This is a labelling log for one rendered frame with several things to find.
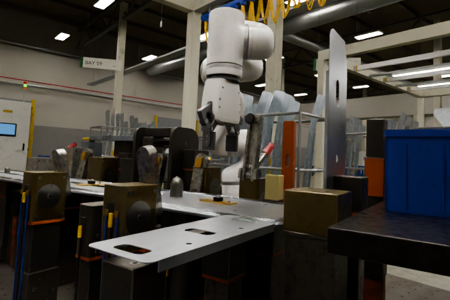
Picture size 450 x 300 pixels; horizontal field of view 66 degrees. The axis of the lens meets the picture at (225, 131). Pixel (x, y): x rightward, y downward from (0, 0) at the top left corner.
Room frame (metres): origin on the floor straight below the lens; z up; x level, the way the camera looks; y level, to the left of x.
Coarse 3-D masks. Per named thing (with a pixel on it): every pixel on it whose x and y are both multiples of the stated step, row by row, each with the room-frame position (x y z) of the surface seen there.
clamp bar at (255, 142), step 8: (248, 120) 0.89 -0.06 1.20; (256, 120) 0.92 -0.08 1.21; (248, 128) 0.92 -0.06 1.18; (256, 128) 0.91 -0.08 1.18; (248, 136) 0.92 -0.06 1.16; (256, 136) 0.90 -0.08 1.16; (248, 144) 0.92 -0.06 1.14; (256, 144) 0.90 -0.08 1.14; (248, 152) 0.92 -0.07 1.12; (256, 152) 0.90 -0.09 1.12; (248, 160) 0.91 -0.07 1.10; (256, 160) 0.90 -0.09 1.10; (248, 168) 0.92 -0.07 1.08; (256, 168) 0.90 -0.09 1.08
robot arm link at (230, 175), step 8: (240, 136) 1.47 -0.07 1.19; (240, 144) 1.46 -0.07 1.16; (232, 152) 1.48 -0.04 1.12; (240, 152) 1.48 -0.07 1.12; (240, 160) 1.49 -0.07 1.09; (232, 168) 1.48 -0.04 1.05; (224, 176) 1.49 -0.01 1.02; (232, 176) 1.46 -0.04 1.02; (224, 184) 1.49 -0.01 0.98; (232, 184) 1.46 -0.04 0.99
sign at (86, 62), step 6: (120, 24) 13.05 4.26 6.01; (84, 60) 12.83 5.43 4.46; (90, 60) 12.87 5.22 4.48; (96, 60) 12.91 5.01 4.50; (102, 60) 12.95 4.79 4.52; (108, 60) 12.99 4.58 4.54; (114, 60) 13.02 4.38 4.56; (120, 60) 13.06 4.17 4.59; (84, 66) 12.83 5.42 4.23; (90, 66) 12.87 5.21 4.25; (96, 66) 12.91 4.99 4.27; (102, 66) 12.95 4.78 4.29; (108, 66) 12.99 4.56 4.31; (114, 66) 13.02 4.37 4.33; (120, 66) 13.06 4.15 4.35
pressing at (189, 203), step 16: (0, 176) 1.21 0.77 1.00; (16, 176) 1.22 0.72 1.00; (80, 192) 0.92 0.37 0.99; (96, 192) 0.89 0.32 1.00; (192, 192) 0.94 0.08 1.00; (176, 208) 0.70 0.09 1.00; (192, 208) 0.69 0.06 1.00; (208, 208) 0.69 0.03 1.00; (224, 208) 0.70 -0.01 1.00; (240, 208) 0.71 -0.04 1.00; (256, 208) 0.72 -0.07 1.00; (272, 208) 0.73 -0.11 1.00
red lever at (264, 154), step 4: (268, 144) 1.00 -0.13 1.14; (272, 144) 0.99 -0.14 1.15; (268, 148) 0.98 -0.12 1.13; (272, 148) 0.99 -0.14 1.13; (264, 152) 0.97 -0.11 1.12; (268, 152) 0.97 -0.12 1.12; (260, 156) 0.95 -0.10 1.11; (264, 156) 0.95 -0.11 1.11; (268, 156) 0.97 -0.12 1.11; (260, 160) 0.94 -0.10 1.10; (264, 160) 0.95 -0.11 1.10; (260, 164) 0.94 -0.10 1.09; (248, 172) 0.90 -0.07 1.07; (248, 176) 0.90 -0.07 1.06
